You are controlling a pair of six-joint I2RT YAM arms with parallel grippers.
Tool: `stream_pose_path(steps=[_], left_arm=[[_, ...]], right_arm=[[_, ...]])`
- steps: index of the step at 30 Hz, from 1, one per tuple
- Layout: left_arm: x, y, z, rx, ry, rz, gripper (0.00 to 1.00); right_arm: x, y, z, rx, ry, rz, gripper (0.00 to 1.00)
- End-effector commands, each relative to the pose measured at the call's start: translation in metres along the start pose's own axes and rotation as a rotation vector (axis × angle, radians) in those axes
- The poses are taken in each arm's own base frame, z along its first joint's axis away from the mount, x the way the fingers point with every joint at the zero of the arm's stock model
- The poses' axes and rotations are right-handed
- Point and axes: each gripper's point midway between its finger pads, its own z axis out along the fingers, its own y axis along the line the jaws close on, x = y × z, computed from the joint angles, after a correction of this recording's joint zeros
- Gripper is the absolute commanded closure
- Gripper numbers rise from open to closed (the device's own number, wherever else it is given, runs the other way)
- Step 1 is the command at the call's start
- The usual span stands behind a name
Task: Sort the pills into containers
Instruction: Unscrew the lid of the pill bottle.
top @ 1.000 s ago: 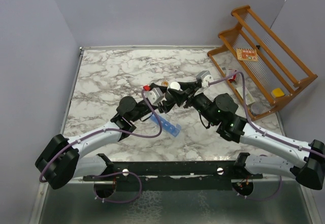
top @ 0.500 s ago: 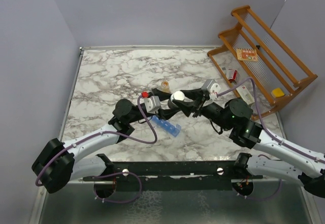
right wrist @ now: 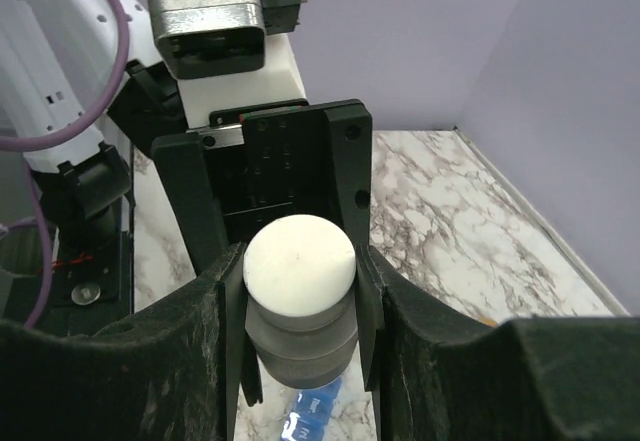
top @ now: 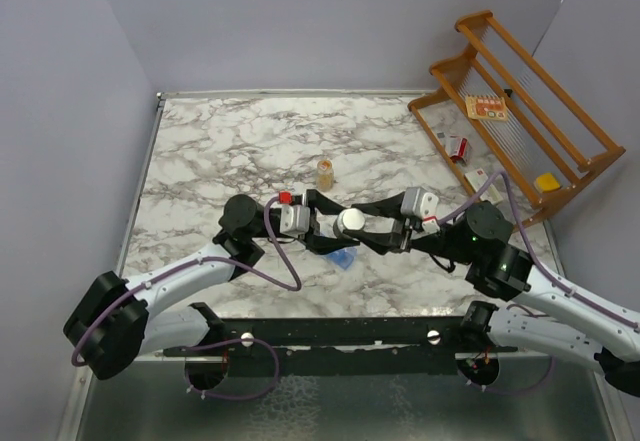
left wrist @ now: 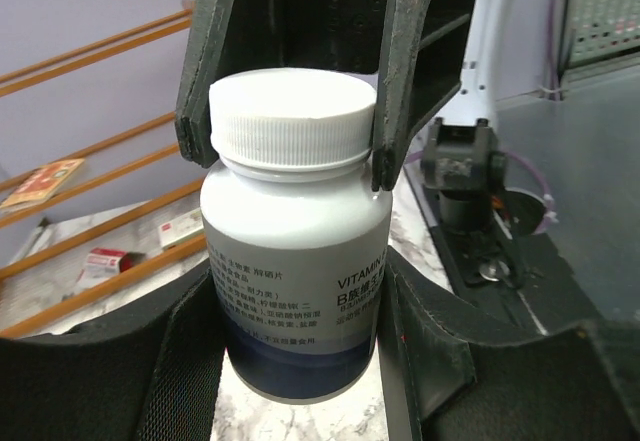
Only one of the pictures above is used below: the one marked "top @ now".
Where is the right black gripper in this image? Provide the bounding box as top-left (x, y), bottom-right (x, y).
top-left (345, 190), bottom-right (476, 264)

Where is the white pill bottle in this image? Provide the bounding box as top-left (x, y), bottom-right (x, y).
top-left (333, 208), bottom-right (366, 238)

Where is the blue weekly pill organizer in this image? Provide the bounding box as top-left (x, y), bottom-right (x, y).
top-left (324, 247), bottom-right (357, 270)

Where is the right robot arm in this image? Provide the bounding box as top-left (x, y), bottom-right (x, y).
top-left (334, 188), bottom-right (639, 396)

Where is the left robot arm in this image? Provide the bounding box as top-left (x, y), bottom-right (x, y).
top-left (63, 189), bottom-right (355, 380)

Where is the small amber pill bottle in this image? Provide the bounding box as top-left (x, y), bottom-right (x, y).
top-left (316, 159), bottom-right (334, 192)

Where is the red white medicine box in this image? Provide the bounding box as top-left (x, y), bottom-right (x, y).
top-left (445, 136), bottom-right (472, 164)

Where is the orange snack packet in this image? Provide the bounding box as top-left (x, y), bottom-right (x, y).
top-left (465, 95), bottom-right (508, 122)

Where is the yellow lidded jar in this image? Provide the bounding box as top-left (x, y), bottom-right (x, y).
top-left (534, 173), bottom-right (562, 194)

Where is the wooden tiered shelf rack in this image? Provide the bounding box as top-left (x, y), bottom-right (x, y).
top-left (408, 10), bottom-right (625, 226)

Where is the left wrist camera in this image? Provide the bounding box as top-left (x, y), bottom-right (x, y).
top-left (278, 191), bottom-right (311, 237)

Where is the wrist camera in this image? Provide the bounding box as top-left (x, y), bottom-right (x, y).
top-left (400, 187), bottom-right (440, 236)
top-left (278, 191), bottom-right (311, 237)

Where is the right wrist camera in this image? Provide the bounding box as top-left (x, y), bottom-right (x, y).
top-left (400, 187), bottom-right (440, 236)

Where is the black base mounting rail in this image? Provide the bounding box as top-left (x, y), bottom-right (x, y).
top-left (163, 303), bottom-right (500, 377)

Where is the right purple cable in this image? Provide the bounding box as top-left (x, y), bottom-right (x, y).
top-left (432, 169), bottom-right (640, 396)

